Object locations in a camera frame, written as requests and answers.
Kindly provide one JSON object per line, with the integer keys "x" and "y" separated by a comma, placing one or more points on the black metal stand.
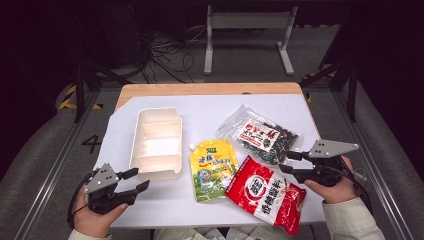
{"x": 79, "y": 90}
{"x": 351, "y": 90}

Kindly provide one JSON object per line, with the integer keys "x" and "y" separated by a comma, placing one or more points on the yellow and black floor tape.
{"x": 68, "y": 96}

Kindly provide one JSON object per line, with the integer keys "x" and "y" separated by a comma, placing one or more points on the white divided plastic container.
{"x": 156, "y": 146}

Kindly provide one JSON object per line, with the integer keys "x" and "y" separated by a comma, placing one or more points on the person's left hand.
{"x": 93, "y": 223}

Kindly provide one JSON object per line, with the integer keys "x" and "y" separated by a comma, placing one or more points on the person's light clothing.
{"x": 213, "y": 234}

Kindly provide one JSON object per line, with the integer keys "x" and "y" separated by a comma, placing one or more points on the white metal stand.
{"x": 250, "y": 20}

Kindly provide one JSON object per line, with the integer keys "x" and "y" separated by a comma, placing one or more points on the clear bag of dried seaweed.
{"x": 260, "y": 136}

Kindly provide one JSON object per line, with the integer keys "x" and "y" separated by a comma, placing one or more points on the red and white seasoning packet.
{"x": 263, "y": 193}

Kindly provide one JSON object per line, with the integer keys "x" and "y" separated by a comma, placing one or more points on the person's right hand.
{"x": 340, "y": 193}

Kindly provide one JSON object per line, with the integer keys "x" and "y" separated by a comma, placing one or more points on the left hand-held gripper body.
{"x": 100, "y": 180}

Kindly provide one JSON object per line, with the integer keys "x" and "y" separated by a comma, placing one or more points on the aluminium rail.
{"x": 370, "y": 160}
{"x": 53, "y": 170}

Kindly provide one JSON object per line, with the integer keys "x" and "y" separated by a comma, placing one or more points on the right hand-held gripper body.
{"x": 328, "y": 148}

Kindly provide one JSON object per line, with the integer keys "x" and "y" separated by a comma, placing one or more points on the yellow spouted seasoning pouch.
{"x": 213, "y": 173}

